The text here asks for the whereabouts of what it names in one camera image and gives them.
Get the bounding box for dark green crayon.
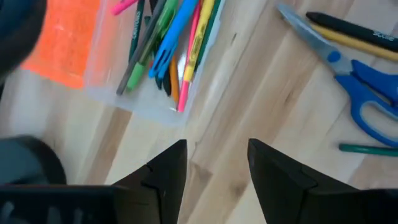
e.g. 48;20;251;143
338;142;398;157
128;0;146;62
194;0;222;71

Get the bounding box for clear pencil box orange lid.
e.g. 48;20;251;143
20;0;226;127

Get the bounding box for orange pencil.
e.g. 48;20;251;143
169;55;181;103

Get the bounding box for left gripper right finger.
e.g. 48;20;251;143
247;138;361;224

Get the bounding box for yellow highlighter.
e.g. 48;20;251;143
182;0;216;82

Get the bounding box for blue handled scissors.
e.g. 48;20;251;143
276;2;398;147

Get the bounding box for light green pen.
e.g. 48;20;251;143
126;0;180;92

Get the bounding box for pink highlighter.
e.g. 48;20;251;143
176;0;203;113

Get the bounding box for yellow pencil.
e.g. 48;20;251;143
309;23;398;62

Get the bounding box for black pen white print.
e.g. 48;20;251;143
161;70;172;96
305;11;398;53

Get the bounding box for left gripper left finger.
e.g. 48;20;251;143
113;139;188;224

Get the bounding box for pink pencil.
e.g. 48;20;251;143
111;0;139;16

